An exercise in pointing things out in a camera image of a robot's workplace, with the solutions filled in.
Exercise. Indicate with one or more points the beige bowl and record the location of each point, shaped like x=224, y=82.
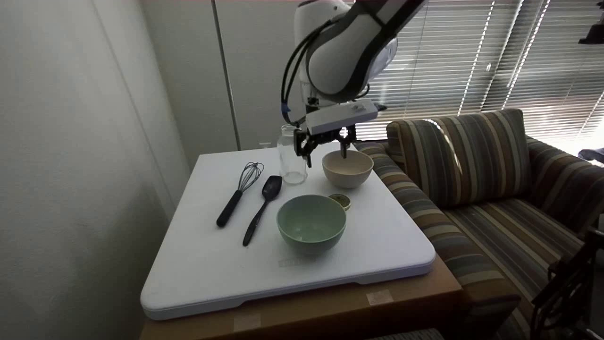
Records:
x=348, y=172

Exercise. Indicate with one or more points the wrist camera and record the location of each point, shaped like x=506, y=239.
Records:
x=340, y=116

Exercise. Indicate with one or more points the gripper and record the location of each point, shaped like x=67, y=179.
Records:
x=325, y=136

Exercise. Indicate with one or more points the clear glass jar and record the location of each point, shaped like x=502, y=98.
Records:
x=291, y=163

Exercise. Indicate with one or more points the white plastic tray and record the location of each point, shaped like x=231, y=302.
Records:
x=212, y=264

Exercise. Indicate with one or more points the piece of tape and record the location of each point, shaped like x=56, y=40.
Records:
x=380, y=297

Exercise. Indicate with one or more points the black stand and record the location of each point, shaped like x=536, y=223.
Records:
x=566, y=293

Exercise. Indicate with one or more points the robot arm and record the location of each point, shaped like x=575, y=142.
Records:
x=339, y=56

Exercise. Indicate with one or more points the black plastic spoon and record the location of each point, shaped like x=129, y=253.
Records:
x=266, y=198

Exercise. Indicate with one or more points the window blinds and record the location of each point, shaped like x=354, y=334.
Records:
x=453, y=71

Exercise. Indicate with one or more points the round gold jar lid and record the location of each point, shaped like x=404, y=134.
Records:
x=340, y=200

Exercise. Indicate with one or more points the camera on mount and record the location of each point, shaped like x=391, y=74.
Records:
x=593, y=35

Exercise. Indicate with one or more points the green bowl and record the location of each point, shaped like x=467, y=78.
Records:
x=311, y=226

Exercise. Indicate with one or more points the striped sofa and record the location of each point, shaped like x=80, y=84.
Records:
x=490, y=189

